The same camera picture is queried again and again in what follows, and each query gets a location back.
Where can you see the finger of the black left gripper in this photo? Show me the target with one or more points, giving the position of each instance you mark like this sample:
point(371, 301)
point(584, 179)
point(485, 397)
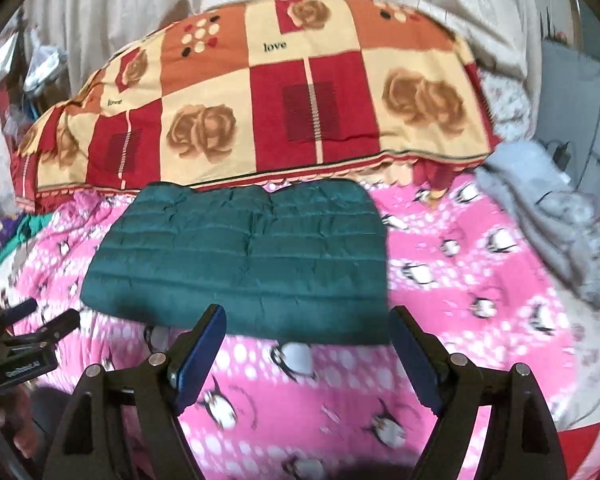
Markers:
point(11, 316)
point(46, 336)

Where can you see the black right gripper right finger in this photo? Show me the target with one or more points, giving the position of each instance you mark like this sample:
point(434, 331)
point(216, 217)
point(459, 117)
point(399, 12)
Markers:
point(521, 439)

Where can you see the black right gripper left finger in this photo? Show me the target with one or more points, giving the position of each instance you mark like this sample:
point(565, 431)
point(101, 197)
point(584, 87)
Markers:
point(90, 442)

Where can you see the green quilted puffer jacket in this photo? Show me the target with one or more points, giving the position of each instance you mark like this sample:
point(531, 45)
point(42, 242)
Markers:
point(306, 263)

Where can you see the person's left hand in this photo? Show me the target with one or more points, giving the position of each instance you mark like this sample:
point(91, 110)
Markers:
point(15, 412)

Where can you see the green purple cloth pile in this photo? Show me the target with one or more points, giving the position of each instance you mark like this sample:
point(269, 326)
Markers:
point(18, 229)

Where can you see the pink penguin bedsheet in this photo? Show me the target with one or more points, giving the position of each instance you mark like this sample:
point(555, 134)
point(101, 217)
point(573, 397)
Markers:
point(284, 411)

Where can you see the grey folded garment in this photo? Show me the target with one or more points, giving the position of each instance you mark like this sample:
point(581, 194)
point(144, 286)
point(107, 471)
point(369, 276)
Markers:
point(559, 222)

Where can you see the white plastic bag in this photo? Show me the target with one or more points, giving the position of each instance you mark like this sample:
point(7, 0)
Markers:
point(47, 68)

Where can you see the red cream rose blanket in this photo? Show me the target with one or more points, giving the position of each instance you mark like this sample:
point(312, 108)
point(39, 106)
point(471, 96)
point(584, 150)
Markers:
point(267, 91)

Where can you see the grey cabinet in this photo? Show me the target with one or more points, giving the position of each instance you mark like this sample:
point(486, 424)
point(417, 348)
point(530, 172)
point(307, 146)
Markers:
point(569, 116)

